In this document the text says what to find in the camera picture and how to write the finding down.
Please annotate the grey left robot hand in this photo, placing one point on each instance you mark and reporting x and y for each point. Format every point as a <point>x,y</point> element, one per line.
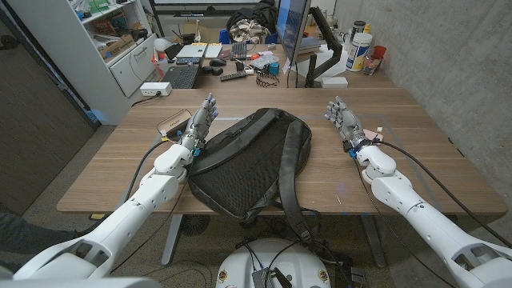
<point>198,124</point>

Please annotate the black backpack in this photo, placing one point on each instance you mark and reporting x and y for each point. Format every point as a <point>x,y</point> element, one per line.
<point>248,164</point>

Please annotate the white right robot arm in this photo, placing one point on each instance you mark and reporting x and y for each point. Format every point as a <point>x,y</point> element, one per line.
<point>424,220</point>

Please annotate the pink sticky note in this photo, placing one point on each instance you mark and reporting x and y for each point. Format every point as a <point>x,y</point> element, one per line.
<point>286,66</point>

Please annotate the red cup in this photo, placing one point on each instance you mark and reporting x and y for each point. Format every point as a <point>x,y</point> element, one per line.
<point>380,52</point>

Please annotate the white shelf cabinet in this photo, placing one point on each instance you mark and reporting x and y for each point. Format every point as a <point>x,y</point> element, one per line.
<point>80,60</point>

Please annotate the clear plastic bag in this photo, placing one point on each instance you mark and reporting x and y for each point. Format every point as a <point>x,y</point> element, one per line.
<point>264,61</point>

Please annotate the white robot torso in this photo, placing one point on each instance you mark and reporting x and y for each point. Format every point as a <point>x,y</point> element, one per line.
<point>296,260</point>

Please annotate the round black floor fan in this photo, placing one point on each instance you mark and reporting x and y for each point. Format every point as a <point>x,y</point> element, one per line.
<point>194,225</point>

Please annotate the black computer mouse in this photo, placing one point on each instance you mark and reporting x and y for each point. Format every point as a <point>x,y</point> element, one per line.
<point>217,62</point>
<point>216,71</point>

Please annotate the person's dark trouser leg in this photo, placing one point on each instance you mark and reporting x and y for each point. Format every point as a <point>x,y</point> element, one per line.
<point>28,236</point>

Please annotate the grey table leg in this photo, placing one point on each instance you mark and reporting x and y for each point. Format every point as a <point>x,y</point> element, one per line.
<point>171,240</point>
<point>374,240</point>

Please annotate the clear glass jar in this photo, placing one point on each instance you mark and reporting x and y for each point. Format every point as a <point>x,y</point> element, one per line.
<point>370,65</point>

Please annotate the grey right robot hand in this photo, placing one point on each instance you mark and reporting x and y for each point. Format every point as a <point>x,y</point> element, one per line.
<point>348,122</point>

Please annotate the black laptop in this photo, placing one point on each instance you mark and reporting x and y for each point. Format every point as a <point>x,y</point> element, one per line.
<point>182,76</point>

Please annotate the white power strip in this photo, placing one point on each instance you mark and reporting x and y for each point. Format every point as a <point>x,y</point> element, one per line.
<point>154,89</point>

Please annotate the white closed laptop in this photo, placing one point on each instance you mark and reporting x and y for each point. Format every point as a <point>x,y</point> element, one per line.
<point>198,50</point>

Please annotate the black remote control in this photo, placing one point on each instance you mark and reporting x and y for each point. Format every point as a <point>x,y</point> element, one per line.
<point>233,76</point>

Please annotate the white box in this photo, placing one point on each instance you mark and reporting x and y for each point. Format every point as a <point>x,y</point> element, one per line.
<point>334,82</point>

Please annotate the small teal box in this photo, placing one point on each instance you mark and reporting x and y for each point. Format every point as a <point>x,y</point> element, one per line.
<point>274,69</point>

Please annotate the pink eraser block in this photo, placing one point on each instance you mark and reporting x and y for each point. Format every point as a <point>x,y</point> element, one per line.
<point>375,134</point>

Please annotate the white wipes tub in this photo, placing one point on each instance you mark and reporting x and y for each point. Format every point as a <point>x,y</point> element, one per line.
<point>358,52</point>

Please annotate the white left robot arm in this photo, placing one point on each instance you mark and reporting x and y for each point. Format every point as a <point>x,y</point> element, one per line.
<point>132,212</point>

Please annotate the computer monitor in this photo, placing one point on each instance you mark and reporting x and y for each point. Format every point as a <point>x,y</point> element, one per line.
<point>291,24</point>

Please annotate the tan flat case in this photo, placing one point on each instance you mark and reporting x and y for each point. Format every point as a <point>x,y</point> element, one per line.
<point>174,120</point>

